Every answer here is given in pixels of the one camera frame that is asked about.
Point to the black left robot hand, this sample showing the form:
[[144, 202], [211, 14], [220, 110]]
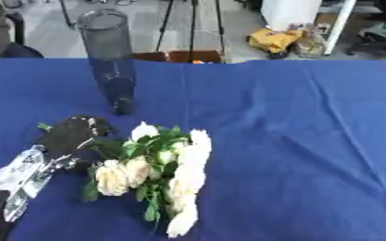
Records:
[[70, 136]]

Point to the cream rose bunch with leaves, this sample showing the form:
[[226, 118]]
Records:
[[114, 180]]

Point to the tall clear glass vase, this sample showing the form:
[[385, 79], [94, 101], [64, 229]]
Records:
[[109, 56]]

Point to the white flower spray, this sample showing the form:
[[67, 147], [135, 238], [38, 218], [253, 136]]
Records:
[[190, 175]]

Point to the brown cardboard box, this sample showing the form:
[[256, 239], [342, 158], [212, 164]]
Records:
[[202, 56]]

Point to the black tripod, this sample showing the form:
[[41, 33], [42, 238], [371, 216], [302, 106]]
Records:
[[192, 28]]

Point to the yellow bag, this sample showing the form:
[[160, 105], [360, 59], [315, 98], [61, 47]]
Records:
[[273, 40]]

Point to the white cabinet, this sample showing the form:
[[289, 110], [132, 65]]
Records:
[[289, 12]]

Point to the beige bag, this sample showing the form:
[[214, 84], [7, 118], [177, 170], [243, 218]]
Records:
[[311, 44]]

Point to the black office chair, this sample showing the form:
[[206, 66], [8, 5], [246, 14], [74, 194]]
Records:
[[383, 34]]

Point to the white post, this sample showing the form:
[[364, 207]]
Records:
[[340, 25]]

